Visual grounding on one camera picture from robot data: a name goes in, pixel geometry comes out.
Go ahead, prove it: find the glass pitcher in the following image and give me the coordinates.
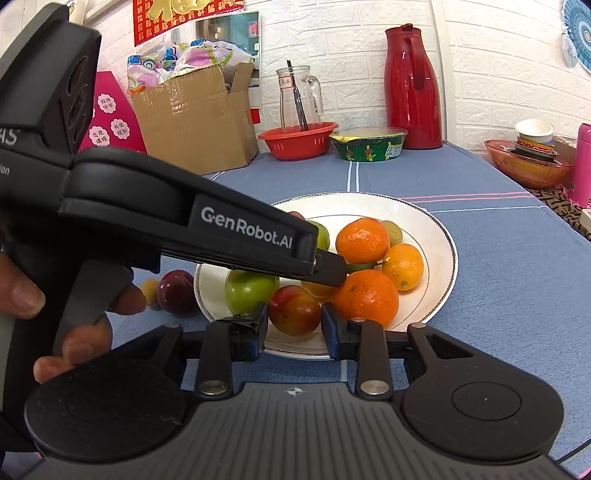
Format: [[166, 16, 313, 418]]
[[276, 60, 324, 133]]

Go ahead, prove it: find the large orange mandarin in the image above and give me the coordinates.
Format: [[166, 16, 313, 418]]
[[332, 270, 399, 327]]

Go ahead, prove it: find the white paper cup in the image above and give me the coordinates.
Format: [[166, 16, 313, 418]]
[[515, 119, 554, 145]]

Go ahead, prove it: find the dark purple plum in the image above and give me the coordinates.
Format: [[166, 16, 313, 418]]
[[156, 270, 197, 316]]

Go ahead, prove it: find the green foil bowl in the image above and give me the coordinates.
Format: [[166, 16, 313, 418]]
[[329, 127, 408, 162]]

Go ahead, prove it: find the green apple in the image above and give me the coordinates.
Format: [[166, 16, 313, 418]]
[[224, 270, 280, 314], [308, 220, 331, 250]]

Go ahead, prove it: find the blue paper fan decoration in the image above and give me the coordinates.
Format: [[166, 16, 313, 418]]
[[561, 0, 591, 72]]

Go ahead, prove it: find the amber glass bowl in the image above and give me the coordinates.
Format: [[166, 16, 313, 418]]
[[485, 140, 574, 190]]

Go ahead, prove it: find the pink thermos bottle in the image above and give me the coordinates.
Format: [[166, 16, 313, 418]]
[[565, 123, 591, 208]]

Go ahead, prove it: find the red wall poster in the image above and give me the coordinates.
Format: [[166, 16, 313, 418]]
[[132, 0, 245, 46]]

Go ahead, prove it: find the floral cloth in box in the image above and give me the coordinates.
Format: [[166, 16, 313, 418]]
[[127, 39, 254, 96]]

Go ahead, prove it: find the black stirrer in pitcher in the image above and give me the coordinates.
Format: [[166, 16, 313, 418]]
[[287, 59, 308, 131]]

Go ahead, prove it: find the pink tote bag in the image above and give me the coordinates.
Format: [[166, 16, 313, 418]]
[[79, 71, 146, 153]]

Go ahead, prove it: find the brown cardboard box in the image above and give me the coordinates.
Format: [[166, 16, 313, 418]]
[[131, 63, 259, 175]]

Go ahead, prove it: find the red-orange small plum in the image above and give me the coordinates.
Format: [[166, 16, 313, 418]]
[[269, 285, 322, 337]]

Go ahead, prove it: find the red-yellow small plum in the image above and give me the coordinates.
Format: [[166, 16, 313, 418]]
[[288, 211, 307, 221]]

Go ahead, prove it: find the yellow-orange small fruit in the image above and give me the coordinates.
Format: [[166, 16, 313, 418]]
[[301, 281, 339, 302]]

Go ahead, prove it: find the red thermos jug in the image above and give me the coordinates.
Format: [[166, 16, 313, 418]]
[[384, 23, 443, 150]]

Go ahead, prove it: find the white round plate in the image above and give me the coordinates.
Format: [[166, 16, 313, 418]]
[[193, 192, 459, 361]]

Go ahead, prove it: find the small orange kumquat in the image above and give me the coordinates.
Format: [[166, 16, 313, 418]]
[[381, 243, 424, 292]]

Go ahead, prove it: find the small tan longan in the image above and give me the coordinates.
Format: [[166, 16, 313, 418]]
[[140, 278, 160, 309]]

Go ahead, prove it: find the red plastic basket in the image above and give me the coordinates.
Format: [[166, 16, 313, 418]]
[[259, 122, 339, 161]]

